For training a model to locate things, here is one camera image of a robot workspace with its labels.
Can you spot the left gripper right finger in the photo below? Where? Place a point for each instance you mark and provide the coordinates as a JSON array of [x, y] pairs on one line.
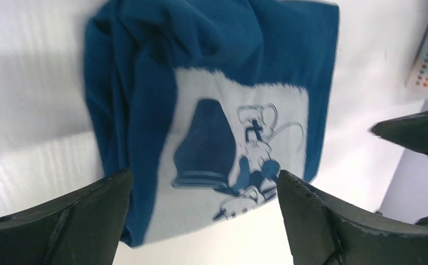
[[323, 229]]

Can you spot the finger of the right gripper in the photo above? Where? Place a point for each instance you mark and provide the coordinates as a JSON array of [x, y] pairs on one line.
[[409, 131]]

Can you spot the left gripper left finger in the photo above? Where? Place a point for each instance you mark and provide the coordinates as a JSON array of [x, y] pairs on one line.
[[81, 227]]

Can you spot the dark blue t shirt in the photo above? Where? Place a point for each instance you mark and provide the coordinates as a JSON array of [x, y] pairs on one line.
[[206, 102]]

